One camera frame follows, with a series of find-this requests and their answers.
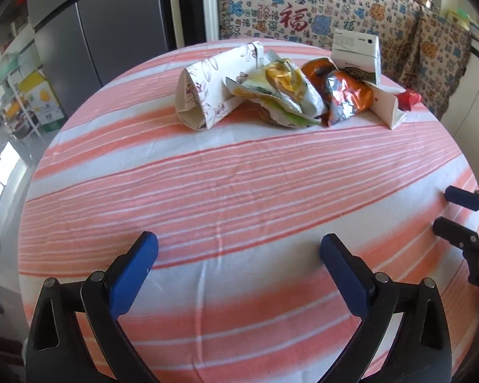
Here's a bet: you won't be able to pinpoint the small printed cloth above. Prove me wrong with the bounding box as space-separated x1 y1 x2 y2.
377 10 472 120

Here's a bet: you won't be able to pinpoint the orange foil chip bag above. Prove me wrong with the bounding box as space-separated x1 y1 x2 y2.
300 58 374 127

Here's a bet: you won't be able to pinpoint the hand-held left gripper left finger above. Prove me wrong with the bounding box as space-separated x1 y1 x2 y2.
25 230 162 383

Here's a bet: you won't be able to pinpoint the white lower cabinets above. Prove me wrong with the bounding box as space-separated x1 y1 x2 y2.
441 36 479 156

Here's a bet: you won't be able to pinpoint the large printed cloth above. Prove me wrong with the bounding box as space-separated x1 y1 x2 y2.
217 0 422 54

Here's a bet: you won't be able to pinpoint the round table, striped cloth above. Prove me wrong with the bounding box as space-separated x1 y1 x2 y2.
18 40 479 383

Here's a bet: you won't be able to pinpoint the small white carton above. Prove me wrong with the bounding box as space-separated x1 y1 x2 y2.
365 81 410 130

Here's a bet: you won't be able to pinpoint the yellow green cardboard box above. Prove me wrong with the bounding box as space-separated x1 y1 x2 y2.
18 70 66 132

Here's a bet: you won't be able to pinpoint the white floral paper box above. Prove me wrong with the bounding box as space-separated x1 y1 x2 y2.
176 41 265 131

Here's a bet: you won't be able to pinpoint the white milk carton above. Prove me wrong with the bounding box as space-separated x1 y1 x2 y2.
331 29 382 86

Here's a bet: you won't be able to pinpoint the white shelf rack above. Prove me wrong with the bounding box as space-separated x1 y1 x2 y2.
0 42 41 140

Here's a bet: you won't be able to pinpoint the yellow snack wrapper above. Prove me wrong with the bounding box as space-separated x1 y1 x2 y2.
224 50 324 128

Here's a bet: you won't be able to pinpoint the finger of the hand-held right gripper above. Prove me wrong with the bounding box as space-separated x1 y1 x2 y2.
432 216 479 250
444 184 479 211

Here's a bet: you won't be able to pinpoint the stack of plastic bowls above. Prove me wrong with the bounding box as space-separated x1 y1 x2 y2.
447 8 472 28

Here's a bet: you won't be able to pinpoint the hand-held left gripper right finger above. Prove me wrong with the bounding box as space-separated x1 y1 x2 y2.
320 233 452 383

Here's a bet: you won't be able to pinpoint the grey refrigerator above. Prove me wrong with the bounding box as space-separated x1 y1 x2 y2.
26 0 174 88

